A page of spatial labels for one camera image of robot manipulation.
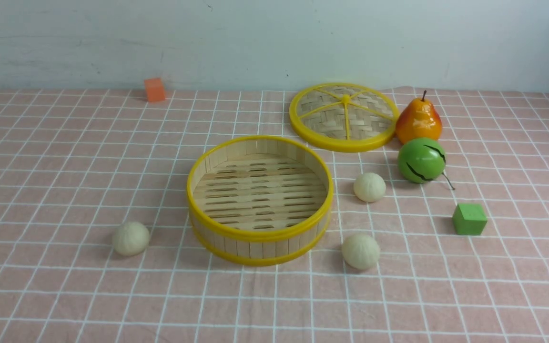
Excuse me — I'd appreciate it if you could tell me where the white bun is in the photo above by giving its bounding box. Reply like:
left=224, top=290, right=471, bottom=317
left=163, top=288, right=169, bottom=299
left=112, top=222, right=151, bottom=256
left=353, top=173, right=387, bottom=203
left=341, top=234, right=381, bottom=271

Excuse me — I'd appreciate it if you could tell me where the bamboo steamer tray yellow rim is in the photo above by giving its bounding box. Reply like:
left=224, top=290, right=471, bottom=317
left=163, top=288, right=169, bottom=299
left=186, top=135, right=334, bottom=266

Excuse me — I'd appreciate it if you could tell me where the woven bamboo steamer lid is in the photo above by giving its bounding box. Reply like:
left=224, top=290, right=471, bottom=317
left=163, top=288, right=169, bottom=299
left=288, top=82, right=399, bottom=153

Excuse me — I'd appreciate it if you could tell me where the orange foam cube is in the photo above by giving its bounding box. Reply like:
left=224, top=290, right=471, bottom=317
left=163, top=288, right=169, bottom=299
left=143, top=78, right=166, bottom=102

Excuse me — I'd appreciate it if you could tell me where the green toy watermelon ball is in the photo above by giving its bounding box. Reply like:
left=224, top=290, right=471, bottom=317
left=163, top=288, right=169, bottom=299
left=397, top=138, right=447, bottom=184

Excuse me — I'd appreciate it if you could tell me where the orange yellow toy pear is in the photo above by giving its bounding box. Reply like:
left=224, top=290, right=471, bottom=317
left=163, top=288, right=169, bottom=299
left=395, top=91, right=443, bottom=145

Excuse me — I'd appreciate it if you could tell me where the green foam cube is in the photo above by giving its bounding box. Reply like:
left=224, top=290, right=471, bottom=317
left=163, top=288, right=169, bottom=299
left=452, top=202, right=488, bottom=236

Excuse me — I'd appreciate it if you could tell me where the pink checkered tablecloth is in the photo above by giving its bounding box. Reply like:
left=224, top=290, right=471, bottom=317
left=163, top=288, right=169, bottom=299
left=0, top=89, right=549, bottom=343

